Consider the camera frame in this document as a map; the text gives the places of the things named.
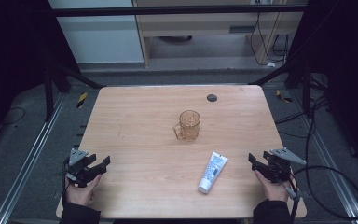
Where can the light wooden desk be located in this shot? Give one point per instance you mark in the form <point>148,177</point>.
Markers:
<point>199,23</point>

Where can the black curtain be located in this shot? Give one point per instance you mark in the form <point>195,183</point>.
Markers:
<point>345,62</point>
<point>9,62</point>

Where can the amber glass mug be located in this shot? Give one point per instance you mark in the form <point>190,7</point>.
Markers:
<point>189,125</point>

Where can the black metal frame strut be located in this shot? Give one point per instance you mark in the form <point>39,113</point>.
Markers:
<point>276,73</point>
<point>71,74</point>

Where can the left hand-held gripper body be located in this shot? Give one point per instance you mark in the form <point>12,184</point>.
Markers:
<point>78,170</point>

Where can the aluminium floor rail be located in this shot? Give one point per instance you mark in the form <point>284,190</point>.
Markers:
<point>32,155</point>
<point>326,161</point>

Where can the person's left hand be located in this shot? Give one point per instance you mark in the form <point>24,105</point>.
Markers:
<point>81,192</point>

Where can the white tube with blue print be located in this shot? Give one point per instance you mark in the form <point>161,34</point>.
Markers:
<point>213,173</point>

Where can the yellow black striped tape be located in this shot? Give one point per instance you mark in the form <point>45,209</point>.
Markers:
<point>283,97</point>
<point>81,100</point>

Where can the white cabinet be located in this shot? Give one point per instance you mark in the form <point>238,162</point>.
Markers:
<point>99,34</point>

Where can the black horizontal frame bar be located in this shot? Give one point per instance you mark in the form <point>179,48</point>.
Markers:
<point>167,11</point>

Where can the white plug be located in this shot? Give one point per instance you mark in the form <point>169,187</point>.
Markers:
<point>271,64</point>

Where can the dark round table grommet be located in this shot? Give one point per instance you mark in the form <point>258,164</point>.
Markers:
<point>212,98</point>

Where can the dark object under desk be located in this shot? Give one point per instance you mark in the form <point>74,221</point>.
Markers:
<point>175,39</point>

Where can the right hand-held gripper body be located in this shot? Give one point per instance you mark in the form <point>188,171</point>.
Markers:
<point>278,166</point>

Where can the person's right hand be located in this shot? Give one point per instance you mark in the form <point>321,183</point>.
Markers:
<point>272,189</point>

